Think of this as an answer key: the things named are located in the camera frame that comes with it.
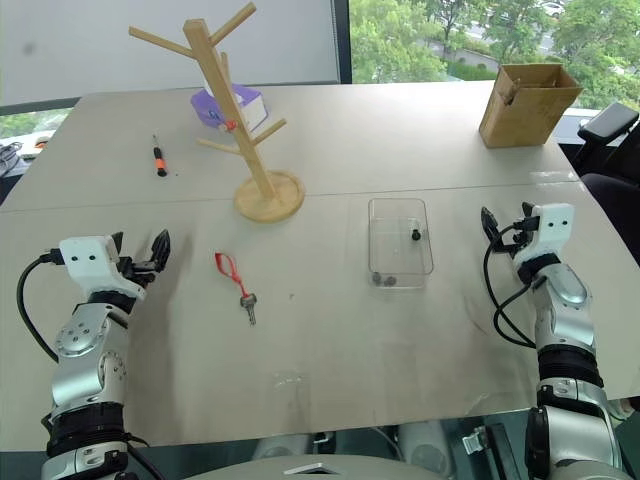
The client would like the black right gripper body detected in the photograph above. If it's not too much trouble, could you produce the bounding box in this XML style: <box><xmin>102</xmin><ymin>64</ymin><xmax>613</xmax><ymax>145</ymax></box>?
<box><xmin>499</xmin><ymin>214</ymin><xmax>542</xmax><ymax>252</ymax></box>

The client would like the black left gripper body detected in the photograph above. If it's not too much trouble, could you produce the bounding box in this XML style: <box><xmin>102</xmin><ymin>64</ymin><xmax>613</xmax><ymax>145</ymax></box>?
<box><xmin>116</xmin><ymin>254</ymin><xmax>165</xmax><ymax>290</ymax></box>

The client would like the black orange screwdriver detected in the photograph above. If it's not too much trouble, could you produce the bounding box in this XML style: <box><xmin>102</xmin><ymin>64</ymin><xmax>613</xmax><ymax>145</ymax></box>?
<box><xmin>150</xmin><ymin>133</ymin><xmax>168</xmax><ymax>179</ymax></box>

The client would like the brown cardboard box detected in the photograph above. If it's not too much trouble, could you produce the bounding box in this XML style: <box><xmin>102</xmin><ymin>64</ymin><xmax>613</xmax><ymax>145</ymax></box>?
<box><xmin>478</xmin><ymin>63</ymin><xmax>585</xmax><ymax>149</ymax></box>

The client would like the clear plastic box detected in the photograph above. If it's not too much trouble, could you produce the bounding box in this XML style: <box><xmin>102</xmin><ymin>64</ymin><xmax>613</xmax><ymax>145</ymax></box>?
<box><xmin>367</xmin><ymin>197</ymin><xmax>435</xmax><ymax>290</ymax></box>

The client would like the wooden tree hanger stand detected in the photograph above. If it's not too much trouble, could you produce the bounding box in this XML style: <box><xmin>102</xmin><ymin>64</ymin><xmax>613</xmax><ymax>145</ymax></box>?
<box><xmin>128</xmin><ymin>1</ymin><xmax>307</xmax><ymax>223</ymax></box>

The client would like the black office chair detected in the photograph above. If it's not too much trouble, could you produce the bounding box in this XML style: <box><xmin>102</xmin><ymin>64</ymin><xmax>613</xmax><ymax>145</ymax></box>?
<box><xmin>571</xmin><ymin>103</ymin><xmax>640</xmax><ymax>251</ymax></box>

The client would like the pale clutter pile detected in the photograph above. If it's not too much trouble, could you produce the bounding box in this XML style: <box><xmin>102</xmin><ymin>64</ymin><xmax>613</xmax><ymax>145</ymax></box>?
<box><xmin>0</xmin><ymin>130</ymin><xmax>52</xmax><ymax>177</ymax></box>

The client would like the purple tissue box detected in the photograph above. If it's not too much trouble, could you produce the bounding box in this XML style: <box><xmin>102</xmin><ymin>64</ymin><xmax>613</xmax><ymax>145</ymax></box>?
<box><xmin>190</xmin><ymin>84</ymin><xmax>270</xmax><ymax>133</ymax></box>

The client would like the grey window blind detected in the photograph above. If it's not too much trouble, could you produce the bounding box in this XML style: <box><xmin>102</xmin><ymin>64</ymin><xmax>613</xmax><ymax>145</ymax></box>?
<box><xmin>0</xmin><ymin>0</ymin><xmax>341</xmax><ymax>107</ymax></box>

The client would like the pale rounded robot leg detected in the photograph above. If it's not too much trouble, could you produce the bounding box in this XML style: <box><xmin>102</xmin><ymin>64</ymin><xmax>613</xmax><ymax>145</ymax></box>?
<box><xmin>251</xmin><ymin>433</ymin><xmax>312</xmax><ymax>460</ymax></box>
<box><xmin>398</xmin><ymin>421</ymin><xmax>447</xmax><ymax>474</ymax></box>

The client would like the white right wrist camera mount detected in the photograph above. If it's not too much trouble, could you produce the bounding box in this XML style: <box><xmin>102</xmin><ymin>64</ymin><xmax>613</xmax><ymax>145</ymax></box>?
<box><xmin>511</xmin><ymin>202</ymin><xmax>576</xmax><ymax>267</ymax></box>

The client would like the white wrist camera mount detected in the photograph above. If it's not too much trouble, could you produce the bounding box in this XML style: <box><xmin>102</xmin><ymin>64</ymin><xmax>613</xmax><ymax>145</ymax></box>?
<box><xmin>58</xmin><ymin>235</ymin><xmax>148</xmax><ymax>302</ymax></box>
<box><xmin>511</xmin><ymin>202</ymin><xmax>576</xmax><ymax>267</ymax></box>

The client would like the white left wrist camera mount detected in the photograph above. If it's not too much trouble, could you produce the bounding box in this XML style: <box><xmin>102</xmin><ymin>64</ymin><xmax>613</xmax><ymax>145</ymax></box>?
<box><xmin>58</xmin><ymin>235</ymin><xmax>148</xmax><ymax>302</ymax></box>

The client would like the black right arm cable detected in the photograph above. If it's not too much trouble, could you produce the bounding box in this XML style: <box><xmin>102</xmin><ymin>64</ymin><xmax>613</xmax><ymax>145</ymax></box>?
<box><xmin>481</xmin><ymin>222</ymin><xmax>540</xmax><ymax>350</ymax></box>

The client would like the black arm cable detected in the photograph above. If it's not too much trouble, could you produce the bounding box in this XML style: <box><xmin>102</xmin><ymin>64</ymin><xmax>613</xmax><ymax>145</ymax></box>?
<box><xmin>481</xmin><ymin>222</ymin><xmax>540</xmax><ymax>350</ymax></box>
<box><xmin>16</xmin><ymin>248</ymin><xmax>62</xmax><ymax>365</ymax></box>

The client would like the silver key with red strap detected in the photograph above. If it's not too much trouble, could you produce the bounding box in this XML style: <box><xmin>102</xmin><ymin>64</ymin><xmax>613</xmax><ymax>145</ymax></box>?
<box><xmin>214</xmin><ymin>251</ymin><xmax>259</xmax><ymax>327</ymax></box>

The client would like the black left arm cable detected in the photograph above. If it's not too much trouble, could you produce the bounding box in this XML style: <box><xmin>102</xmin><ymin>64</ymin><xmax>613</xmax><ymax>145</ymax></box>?
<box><xmin>16</xmin><ymin>248</ymin><xmax>62</xmax><ymax>365</ymax></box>

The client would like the small metal bracket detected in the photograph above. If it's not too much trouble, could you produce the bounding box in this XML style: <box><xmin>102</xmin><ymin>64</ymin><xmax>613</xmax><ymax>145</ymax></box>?
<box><xmin>461</xmin><ymin>431</ymin><xmax>489</xmax><ymax>455</ymax></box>

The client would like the dark window frame post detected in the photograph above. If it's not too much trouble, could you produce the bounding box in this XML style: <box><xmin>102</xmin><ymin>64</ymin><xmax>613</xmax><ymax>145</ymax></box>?
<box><xmin>331</xmin><ymin>0</ymin><xmax>354</xmax><ymax>85</ymax></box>

